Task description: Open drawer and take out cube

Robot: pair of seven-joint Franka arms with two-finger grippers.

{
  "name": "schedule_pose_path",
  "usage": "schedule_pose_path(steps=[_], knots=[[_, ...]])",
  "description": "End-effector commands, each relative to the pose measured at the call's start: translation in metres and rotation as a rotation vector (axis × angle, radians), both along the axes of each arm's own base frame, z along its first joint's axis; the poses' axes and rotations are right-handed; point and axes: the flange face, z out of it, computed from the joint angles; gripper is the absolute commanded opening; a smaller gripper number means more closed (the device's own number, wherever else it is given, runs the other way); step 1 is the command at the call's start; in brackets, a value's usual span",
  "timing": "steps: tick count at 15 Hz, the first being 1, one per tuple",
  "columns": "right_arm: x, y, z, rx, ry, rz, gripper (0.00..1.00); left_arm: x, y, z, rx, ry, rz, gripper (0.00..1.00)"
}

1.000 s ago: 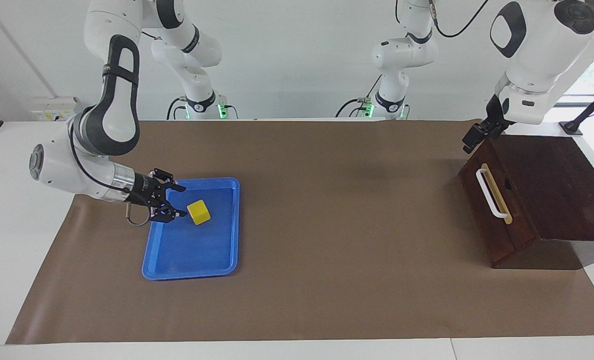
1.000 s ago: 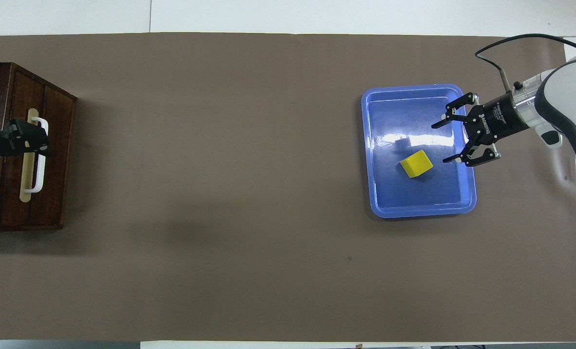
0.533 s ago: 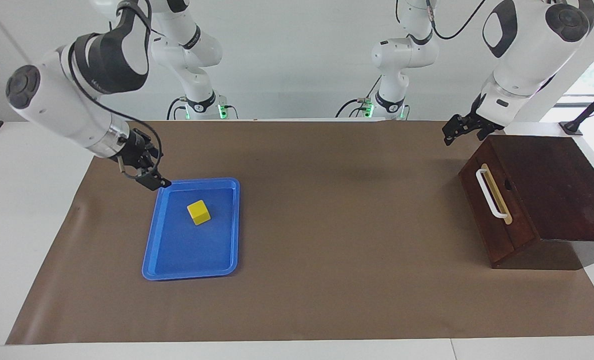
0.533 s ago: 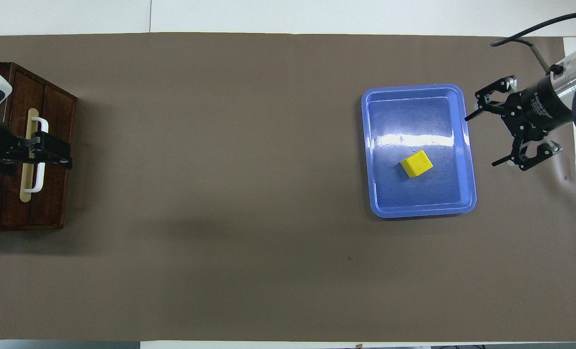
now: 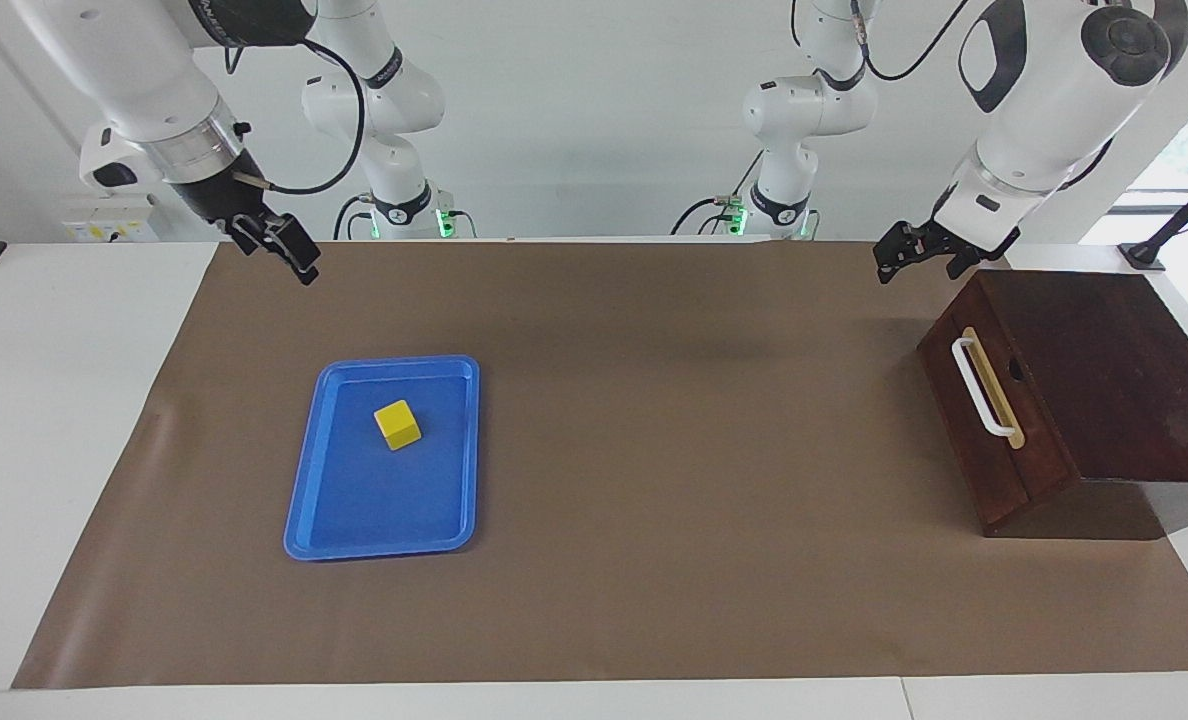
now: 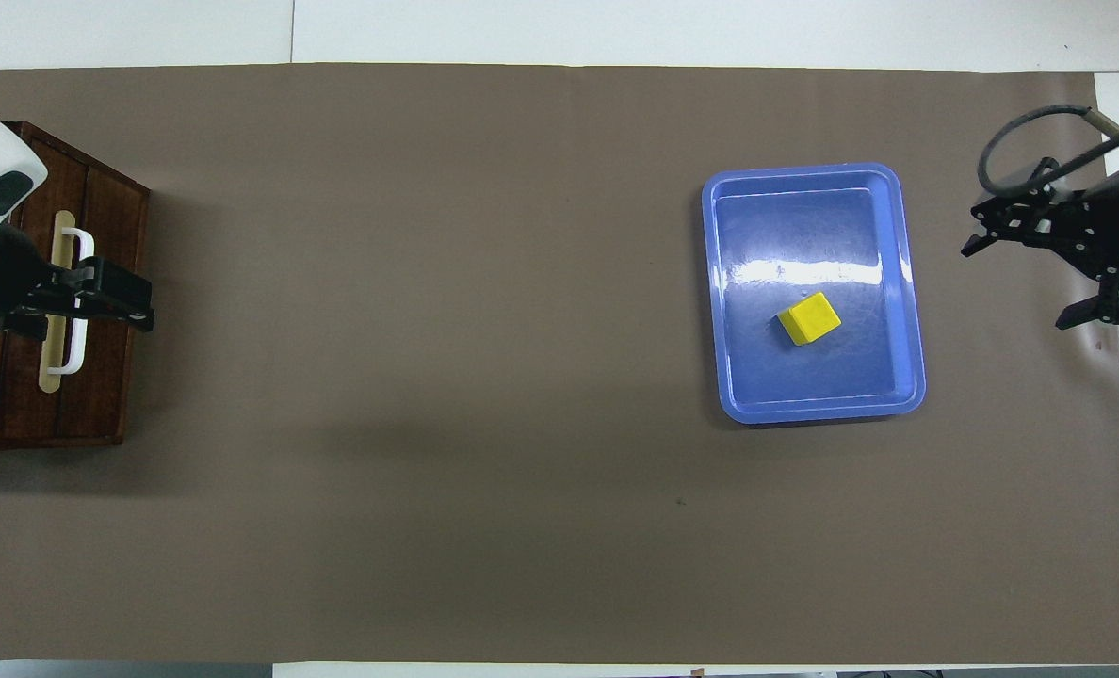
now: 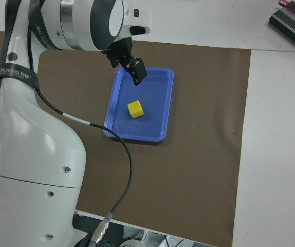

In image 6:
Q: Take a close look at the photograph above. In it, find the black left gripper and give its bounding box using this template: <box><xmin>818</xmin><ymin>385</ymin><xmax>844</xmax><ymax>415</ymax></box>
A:
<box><xmin>0</xmin><ymin>229</ymin><xmax>156</xmax><ymax>336</ymax></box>

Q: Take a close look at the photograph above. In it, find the white drawer handle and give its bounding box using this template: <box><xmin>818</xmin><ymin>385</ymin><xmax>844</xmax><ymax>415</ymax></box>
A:
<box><xmin>46</xmin><ymin>228</ymin><xmax>97</xmax><ymax>377</ymax></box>

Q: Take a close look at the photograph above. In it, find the wooden drawer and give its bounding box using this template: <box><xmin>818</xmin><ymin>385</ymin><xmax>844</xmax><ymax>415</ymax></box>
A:
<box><xmin>0</xmin><ymin>121</ymin><xmax>153</xmax><ymax>447</ymax></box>

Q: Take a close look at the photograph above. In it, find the yellow cube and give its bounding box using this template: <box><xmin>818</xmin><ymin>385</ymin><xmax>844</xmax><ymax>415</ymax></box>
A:
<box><xmin>777</xmin><ymin>291</ymin><xmax>843</xmax><ymax>347</ymax></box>

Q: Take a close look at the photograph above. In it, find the blue plastic tray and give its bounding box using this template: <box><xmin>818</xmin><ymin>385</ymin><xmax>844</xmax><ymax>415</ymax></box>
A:
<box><xmin>701</xmin><ymin>162</ymin><xmax>928</xmax><ymax>425</ymax></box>

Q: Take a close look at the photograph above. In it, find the brown paper table mat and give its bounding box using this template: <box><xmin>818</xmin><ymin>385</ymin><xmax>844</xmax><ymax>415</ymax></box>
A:
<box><xmin>0</xmin><ymin>62</ymin><xmax>1119</xmax><ymax>665</ymax></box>

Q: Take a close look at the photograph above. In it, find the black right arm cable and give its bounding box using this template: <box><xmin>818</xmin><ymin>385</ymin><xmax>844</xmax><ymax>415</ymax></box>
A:
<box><xmin>979</xmin><ymin>104</ymin><xmax>1119</xmax><ymax>199</ymax></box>

